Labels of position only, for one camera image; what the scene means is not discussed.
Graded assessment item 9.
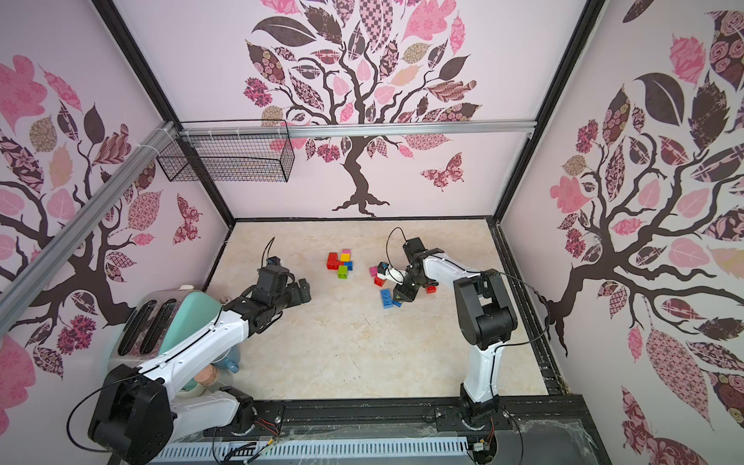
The blue mug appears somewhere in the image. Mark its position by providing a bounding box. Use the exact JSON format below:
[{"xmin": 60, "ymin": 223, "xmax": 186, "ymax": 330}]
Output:
[{"xmin": 213, "ymin": 346, "xmax": 241, "ymax": 374}]

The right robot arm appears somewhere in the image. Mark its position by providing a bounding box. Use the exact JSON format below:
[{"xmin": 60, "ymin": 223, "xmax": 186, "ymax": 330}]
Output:
[{"xmin": 389, "ymin": 238, "xmax": 518, "ymax": 425}]

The long blue lego brick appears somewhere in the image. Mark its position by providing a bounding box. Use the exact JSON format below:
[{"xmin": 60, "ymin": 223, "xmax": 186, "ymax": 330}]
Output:
[{"xmin": 380, "ymin": 289, "xmax": 394, "ymax": 309}]

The aluminium frame bar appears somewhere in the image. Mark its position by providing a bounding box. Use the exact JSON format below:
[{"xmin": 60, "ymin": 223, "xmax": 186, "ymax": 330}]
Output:
[
  {"xmin": 1, "ymin": 121, "xmax": 177, "ymax": 334},
  {"xmin": 179, "ymin": 119, "xmax": 537, "ymax": 139}
]

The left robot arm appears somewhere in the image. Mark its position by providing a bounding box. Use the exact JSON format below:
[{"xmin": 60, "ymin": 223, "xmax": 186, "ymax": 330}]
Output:
[{"xmin": 87, "ymin": 262, "xmax": 312, "ymax": 464}]

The black wire basket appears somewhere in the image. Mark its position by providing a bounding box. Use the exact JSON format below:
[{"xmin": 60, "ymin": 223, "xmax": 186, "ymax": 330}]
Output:
[{"xmin": 157, "ymin": 118, "xmax": 295, "ymax": 183}]

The cork lid jar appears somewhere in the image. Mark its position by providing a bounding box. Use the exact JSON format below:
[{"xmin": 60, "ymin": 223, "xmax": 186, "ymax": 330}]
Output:
[{"xmin": 194, "ymin": 364, "xmax": 225, "ymax": 391}]

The aluminium frame bar left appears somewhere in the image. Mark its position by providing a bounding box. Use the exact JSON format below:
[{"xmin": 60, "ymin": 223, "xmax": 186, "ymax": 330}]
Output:
[{"xmin": 1, "ymin": 121, "xmax": 177, "ymax": 334}]

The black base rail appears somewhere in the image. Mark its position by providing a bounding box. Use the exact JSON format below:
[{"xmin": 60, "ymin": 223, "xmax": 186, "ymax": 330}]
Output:
[{"xmin": 107, "ymin": 394, "xmax": 611, "ymax": 465}]

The white slotted cable duct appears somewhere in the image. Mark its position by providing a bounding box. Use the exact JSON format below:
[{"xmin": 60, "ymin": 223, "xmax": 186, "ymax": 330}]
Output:
[{"xmin": 152, "ymin": 437, "xmax": 469, "ymax": 464}]

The aluminium frame bar back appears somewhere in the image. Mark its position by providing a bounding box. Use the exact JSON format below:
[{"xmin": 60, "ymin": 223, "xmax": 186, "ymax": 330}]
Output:
[{"xmin": 179, "ymin": 119, "xmax": 537, "ymax": 139}]

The mint green toaster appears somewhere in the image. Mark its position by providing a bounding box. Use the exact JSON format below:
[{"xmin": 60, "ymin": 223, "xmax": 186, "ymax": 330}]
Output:
[{"xmin": 107, "ymin": 285, "xmax": 222, "ymax": 371}]

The long red lego brick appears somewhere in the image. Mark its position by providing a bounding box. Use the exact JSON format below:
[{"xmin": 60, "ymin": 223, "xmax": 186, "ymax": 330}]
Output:
[{"xmin": 327, "ymin": 252, "xmax": 343, "ymax": 270}]

